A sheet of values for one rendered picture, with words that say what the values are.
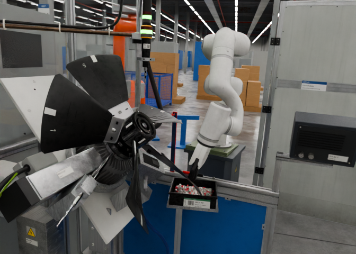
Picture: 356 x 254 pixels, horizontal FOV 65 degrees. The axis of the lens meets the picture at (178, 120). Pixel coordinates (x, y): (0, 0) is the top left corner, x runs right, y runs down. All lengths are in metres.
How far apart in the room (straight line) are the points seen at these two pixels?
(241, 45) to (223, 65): 0.22
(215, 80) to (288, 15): 1.78
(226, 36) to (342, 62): 1.75
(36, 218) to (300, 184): 2.38
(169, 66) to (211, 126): 8.09
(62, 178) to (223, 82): 0.66
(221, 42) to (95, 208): 0.79
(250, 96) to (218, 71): 7.52
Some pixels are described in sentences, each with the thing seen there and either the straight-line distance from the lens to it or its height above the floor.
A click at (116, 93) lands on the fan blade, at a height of 1.32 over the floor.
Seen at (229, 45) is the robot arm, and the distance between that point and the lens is 1.18.
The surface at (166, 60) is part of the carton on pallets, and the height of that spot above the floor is 1.34.
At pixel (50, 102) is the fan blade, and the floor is 1.33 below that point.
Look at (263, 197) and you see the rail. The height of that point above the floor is 0.83.
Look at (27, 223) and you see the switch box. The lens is 1.28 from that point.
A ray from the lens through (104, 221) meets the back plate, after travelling 1.09.
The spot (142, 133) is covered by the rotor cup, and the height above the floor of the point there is 1.21.
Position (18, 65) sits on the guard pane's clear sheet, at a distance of 1.60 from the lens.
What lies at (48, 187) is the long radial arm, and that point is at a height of 1.10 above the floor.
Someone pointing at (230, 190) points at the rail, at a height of 0.82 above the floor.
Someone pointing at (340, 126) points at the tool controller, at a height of 1.23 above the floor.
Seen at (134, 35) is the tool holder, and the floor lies 1.54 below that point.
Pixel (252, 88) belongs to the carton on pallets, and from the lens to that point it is 8.59.
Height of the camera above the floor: 1.47
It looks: 13 degrees down
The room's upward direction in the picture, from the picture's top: 3 degrees clockwise
